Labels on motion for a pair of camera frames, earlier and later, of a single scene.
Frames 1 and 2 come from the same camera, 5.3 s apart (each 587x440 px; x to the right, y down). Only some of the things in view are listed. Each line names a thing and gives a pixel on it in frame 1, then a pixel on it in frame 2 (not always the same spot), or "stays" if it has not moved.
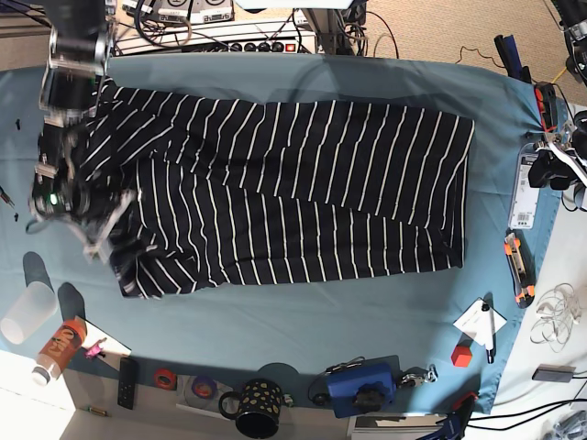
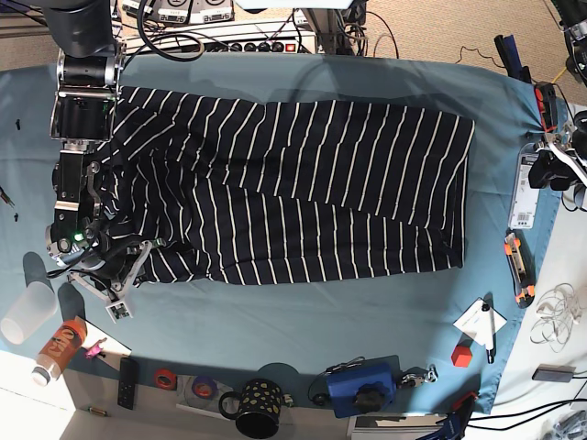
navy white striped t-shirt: x=231 y=192 stays
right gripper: x=573 y=148 stays
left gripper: x=96 y=220 -> x=114 y=275
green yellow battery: x=98 y=412 stays
